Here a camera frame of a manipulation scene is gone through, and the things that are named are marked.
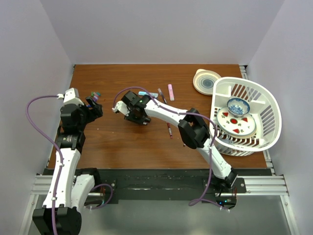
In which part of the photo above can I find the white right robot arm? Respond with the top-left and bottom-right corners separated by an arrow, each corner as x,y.
113,91 -> 238,192

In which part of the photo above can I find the blue floral ceramic bowl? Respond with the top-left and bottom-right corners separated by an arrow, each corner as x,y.
227,97 -> 250,117

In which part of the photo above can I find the pink highlighter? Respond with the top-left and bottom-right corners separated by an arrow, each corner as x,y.
168,84 -> 175,101

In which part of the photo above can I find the white watermelon pattern plate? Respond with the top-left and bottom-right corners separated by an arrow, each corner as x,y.
216,107 -> 257,138

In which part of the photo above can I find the white plastic dish rack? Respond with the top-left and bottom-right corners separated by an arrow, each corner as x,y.
210,77 -> 282,156

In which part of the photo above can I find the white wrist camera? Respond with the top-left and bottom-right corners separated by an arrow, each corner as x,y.
57,88 -> 84,106
112,101 -> 130,116

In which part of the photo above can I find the aluminium frame rail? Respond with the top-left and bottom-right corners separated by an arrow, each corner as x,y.
31,175 -> 289,196

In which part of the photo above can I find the light blue highlighter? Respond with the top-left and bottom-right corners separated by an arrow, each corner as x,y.
138,91 -> 158,98

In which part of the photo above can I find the cream plate with grey spiral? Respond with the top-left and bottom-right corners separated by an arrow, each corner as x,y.
193,69 -> 221,95

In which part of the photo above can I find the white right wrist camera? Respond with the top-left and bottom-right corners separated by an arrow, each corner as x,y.
112,101 -> 130,116

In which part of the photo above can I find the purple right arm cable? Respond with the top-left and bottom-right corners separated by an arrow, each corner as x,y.
112,87 -> 230,207

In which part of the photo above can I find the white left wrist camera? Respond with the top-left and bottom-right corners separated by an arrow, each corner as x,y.
57,88 -> 84,106

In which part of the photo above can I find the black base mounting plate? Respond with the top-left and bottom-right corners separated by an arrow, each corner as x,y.
75,168 -> 271,204

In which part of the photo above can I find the dark purple gel pen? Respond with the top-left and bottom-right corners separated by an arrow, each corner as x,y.
158,88 -> 167,104

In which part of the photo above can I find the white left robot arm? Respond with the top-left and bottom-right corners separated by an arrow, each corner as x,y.
32,96 -> 103,235

